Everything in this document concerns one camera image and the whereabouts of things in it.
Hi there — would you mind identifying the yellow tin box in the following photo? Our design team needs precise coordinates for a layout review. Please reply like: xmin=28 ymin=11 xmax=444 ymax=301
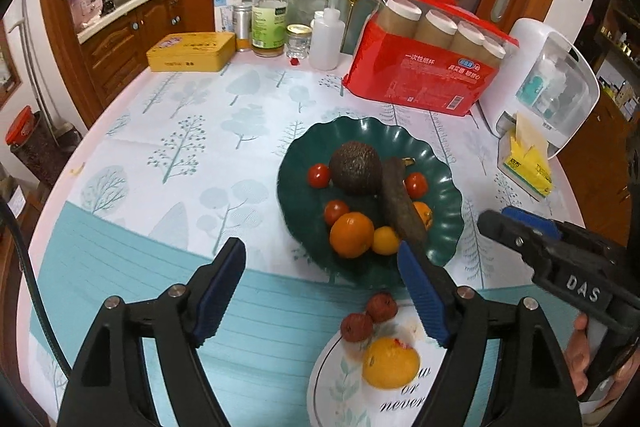
xmin=146 ymin=32 xmax=237 ymax=73

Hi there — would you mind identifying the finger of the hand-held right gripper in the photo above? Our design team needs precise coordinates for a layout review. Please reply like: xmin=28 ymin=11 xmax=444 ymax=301
xmin=477 ymin=210 xmax=557 ymax=281
xmin=501 ymin=205 xmax=564 ymax=241

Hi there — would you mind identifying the small yellow kumquat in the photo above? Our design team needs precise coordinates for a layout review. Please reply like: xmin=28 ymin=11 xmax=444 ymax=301
xmin=371 ymin=226 xmax=401 ymax=256

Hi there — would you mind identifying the white round printed mat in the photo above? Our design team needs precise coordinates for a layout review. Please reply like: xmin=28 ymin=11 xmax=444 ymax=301
xmin=306 ymin=302 xmax=451 ymax=427

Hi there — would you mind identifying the tree print tablecloth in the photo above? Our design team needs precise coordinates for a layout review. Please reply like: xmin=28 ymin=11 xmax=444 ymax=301
xmin=27 ymin=52 xmax=586 ymax=427

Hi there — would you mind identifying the white plastic squeeze bottle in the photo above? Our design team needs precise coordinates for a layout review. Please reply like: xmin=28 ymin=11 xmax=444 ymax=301
xmin=309 ymin=0 xmax=347 ymax=71

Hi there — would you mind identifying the person's right hand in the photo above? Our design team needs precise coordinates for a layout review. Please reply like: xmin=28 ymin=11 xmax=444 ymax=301
xmin=564 ymin=312 xmax=640 ymax=409

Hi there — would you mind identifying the black cable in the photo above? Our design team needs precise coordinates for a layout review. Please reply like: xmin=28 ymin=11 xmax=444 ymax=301
xmin=0 ymin=199 xmax=71 ymax=380

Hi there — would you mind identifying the white cosmetics organizer box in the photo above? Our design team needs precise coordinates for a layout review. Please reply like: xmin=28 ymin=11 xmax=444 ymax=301
xmin=479 ymin=18 xmax=601 ymax=160

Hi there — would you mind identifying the red jujube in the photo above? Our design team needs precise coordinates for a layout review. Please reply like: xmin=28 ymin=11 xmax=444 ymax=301
xmin=366 ymin=293 xmax=398 ymax=324
xmin=340 ymin=313 xmax=374 ymax=343

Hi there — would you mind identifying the silver metal can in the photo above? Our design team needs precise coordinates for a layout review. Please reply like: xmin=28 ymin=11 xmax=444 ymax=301
xmin=231 ymin=3 xmax=254 ymax=52

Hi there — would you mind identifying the dark avocado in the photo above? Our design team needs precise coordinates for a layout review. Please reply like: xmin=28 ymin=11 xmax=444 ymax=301
xmin=328 ymin=141 xmax=383 ymax=195

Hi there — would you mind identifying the small glass jar gold lid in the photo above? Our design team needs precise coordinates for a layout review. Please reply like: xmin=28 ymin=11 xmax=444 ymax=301
xmin=286 ymin=24 xmax=313 ymax=60

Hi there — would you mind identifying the yellow tissue pack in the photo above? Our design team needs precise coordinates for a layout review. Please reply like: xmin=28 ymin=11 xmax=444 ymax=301
xmin=496 ymin=112 xmax=555 ymax=201

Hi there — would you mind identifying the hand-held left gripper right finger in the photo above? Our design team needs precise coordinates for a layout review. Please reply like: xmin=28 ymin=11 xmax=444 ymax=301
xmin=396 ymin=241 xmax=588 ymax=427

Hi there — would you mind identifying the red paper cup package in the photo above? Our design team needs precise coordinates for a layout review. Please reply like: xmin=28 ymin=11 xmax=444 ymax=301
xmin=344 ymin=0 xmax=521 ymax=118

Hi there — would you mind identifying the large yellow orange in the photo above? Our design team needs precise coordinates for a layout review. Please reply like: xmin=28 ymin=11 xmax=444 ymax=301
xmin=362 ymin=337 xmax=421 ymax=389

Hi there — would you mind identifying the dark green scalloped plate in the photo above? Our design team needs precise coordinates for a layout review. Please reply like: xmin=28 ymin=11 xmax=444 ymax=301
xmin=276 ymin=116 xmax=465 ymax=289

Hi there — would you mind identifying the red cherry tomato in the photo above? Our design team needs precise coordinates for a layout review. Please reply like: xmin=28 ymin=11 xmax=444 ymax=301
xmin=405 ymin=172 xmax=429 ymax=199
xmin=307 ymin=164 xmax=332 ymax=188
xmin=324 ymin=200 xmax=350 ymax=226

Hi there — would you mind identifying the orange tangerine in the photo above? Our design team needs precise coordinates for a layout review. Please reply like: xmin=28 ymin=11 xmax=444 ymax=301
xmin=329 ymin=212 xmax=376 ymax=259

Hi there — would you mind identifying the red lidded bin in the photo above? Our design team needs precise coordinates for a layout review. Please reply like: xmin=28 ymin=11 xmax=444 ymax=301
xmin=6 ymin=106 xmax=63 ymax=188

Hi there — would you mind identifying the dark overripe banana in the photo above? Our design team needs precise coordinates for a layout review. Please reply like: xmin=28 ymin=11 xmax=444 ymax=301
xmin=382 ymin=158 xmax=428 ymax=248

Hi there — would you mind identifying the white and blue carton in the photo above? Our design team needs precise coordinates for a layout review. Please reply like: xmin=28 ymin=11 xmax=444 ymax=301
xmin=214 ymin=0 xmax=243 ymax=35

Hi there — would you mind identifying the pink box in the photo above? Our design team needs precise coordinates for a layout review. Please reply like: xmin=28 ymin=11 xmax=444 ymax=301
xmin=72 ymin=0 xmax=103 ymax=32

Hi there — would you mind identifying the small orange mandarin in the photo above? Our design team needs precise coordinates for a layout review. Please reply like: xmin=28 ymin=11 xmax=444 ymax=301
xmin=412 ymin=202 xmax=435 ymax=230

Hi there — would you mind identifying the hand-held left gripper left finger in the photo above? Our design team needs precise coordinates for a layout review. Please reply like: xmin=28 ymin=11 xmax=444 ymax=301
xmin=59 ymin=237 xmax=247 ymax=427

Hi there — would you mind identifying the glass bottle with green label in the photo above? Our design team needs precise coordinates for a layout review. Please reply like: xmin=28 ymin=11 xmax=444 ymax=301
xmin=251 ymin=0 xmax=289 ymax=58

